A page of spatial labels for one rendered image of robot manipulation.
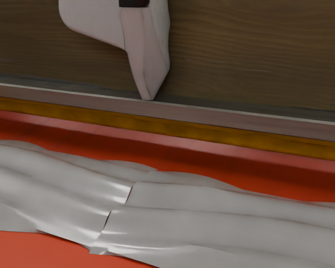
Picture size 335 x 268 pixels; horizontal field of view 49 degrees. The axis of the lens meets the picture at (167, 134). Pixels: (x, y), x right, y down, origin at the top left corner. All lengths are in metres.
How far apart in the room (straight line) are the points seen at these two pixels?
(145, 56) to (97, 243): 0.09
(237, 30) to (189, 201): 0.09
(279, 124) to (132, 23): 0.09
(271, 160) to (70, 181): 0.12
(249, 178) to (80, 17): 0.13
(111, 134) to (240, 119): 0.11
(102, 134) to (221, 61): 0.11
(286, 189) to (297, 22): 0.08
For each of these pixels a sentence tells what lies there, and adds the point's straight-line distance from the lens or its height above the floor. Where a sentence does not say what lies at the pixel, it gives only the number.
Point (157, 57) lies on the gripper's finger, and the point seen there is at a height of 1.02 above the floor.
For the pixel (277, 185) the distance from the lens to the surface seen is 0.21.
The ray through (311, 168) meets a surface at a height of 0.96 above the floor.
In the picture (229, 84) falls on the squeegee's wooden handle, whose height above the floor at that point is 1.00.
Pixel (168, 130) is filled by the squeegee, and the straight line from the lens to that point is 0.24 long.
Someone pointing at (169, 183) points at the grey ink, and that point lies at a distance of 0.20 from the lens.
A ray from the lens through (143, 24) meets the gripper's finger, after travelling 0.18.
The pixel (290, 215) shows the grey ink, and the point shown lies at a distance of 0.18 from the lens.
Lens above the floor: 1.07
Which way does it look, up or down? 27 degrees down
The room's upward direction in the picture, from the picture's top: 3 degrees counter-clockwise
